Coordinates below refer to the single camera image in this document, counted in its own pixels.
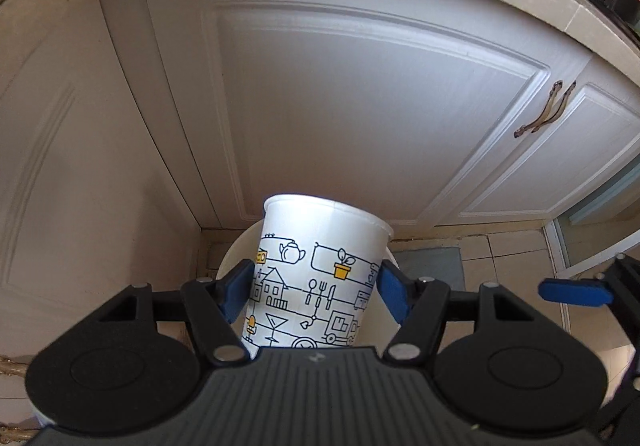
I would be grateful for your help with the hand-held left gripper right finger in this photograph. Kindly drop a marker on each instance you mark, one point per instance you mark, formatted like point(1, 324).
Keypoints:
point(395, 293)

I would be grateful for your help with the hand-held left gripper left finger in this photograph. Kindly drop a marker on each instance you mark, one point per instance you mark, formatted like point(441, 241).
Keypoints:
point(234, 293)

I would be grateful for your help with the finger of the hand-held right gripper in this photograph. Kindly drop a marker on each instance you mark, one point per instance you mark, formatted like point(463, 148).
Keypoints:
point(575, 292)

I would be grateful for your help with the white round trash bin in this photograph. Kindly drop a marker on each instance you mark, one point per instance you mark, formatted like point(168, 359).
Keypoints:
point(237, 248)

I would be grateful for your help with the white printed paper cup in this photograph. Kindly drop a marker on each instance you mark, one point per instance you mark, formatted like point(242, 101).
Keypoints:
point(310, 236)

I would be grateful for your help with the grey floor mat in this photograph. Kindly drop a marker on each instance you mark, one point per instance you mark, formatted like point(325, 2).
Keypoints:
point(430, 266)

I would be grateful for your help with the narrow white cabinet door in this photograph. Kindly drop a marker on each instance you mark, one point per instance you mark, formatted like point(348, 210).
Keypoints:
point(560, 166)

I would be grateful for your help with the large arched white cabinet door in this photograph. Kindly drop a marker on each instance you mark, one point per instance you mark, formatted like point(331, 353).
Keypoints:
point(350, 116)

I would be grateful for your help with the beige corner cabinet door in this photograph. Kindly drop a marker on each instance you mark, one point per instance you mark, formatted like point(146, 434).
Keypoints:
point(90, 176)

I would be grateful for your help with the black gas stove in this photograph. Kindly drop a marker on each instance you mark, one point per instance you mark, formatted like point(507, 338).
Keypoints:
point(622, 1)

